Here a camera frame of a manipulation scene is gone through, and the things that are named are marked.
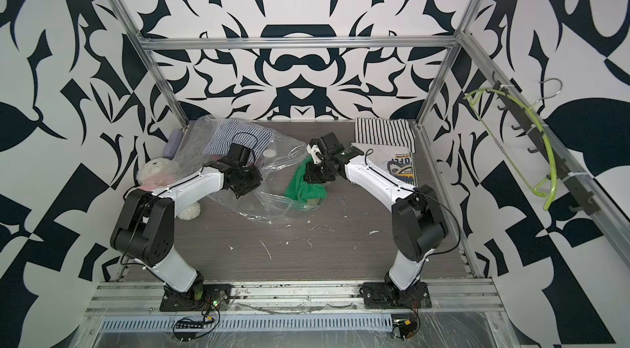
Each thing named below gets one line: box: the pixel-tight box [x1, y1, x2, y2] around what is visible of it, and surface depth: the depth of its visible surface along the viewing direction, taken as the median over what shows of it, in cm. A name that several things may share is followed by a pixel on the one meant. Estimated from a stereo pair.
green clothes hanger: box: [463, 88, 558, 211], surface depth 56 cm
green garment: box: [283, 155, 328, 204], surface depth 84 cm
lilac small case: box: [164, 128, 184, 161], surface depth 116 cm
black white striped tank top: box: [354, 117, 416, 154], surface depth 117 cm
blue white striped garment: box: [202, 119, 275, 162], surface depth 110 cm
